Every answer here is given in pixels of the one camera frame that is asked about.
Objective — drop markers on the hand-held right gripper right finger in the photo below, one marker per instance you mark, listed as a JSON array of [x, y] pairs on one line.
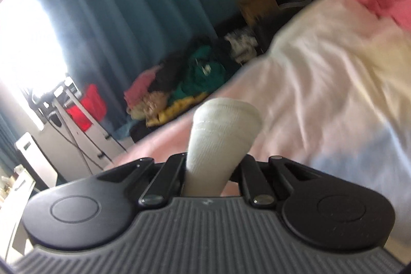
[[250, 174]]

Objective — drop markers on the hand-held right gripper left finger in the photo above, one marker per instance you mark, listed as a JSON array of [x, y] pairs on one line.
[[175, 171]]

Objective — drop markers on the white pants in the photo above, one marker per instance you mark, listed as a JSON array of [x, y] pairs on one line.
[[218, 139]]

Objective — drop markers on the yellow cloth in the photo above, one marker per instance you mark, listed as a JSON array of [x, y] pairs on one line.
[[179, 110]]

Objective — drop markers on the beige cloth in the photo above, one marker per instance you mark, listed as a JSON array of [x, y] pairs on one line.
[[152, 105]]

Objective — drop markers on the pink cloth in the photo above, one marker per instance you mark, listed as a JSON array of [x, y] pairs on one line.
[[141, 87]]

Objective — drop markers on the green cloth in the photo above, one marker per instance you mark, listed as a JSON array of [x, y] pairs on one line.
[[200, 74]]

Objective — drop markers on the red cloth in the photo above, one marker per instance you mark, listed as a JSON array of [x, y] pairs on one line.
[[86, 110]]

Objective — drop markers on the pale pink bed sheet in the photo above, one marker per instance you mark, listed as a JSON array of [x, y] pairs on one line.
[[321, 84]]

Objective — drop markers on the garment steamer stand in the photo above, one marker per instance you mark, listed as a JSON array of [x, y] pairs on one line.
[[69, 119]]

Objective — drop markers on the black and white patterned cloth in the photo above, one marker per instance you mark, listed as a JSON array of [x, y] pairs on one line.
[[242, 42]]

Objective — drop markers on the white panel heater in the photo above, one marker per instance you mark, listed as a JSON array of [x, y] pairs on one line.
[[37, 161]]

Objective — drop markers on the white dressing table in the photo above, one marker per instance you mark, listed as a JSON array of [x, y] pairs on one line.
[[14, 216]]

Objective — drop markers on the brown cardboard box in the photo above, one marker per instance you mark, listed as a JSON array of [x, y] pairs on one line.
[[258, 5]]

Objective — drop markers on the blue curtain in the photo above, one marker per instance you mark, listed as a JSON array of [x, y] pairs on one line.
[[135, 4], [6, 145]]

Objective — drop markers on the dark framed window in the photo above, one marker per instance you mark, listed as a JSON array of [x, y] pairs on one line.
[[25, 52]]

